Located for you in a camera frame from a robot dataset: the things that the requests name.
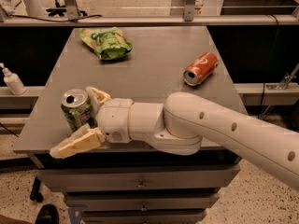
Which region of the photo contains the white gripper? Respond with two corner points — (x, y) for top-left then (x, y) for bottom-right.
(50, 86), (134, 159)

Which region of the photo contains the middle grey drawer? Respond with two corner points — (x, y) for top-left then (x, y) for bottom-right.
(66, 192), (219, 212)

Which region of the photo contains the bottom grey drawer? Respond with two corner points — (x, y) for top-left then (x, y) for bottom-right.
(82, 209), (206, 224)

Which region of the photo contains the grey metal post left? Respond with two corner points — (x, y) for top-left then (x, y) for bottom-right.
(64, 0), (80, 20)

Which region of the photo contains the green soda can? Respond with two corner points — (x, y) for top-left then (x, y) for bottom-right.
(61, 89), (97, 132)

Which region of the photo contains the green chip bag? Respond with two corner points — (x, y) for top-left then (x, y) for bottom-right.
(79, 27), (133, 61)

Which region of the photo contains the black cable on rail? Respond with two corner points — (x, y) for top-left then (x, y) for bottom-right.
(8, 13), (104, 23)

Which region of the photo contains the grey metal post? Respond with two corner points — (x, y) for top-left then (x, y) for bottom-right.
(64, 0), (80, 20)
(184, 0), (195, 21)

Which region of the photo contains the black shoe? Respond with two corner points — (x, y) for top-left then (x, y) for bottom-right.
(35, 204), (59, 224)

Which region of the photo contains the red coke can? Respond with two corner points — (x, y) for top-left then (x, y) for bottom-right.
(183, 52), (218, 86)

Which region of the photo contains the black cabinet caster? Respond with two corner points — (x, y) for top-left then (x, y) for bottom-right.
(30, 177), (44, 203)

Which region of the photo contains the grey drawer cabinet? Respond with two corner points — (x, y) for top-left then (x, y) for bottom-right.
(12, 26), (263, 224)

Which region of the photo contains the white pump bottle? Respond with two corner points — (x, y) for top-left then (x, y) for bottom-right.
(0, 63), (26, 95)

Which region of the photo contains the grey metal post right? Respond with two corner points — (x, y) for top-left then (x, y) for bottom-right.
(184, 0), (195, 21)

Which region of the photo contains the top grey drawer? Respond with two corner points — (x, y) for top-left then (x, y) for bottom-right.
(37, 164), (240, 192)

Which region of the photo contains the grey drawer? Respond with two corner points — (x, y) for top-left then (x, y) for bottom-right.
(37, 164), (240, 192)
(66, 192), (219, 212)
(82, 209), (206, 224)

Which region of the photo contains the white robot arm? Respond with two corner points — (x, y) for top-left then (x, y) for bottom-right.
(50, 87), (299, 190)

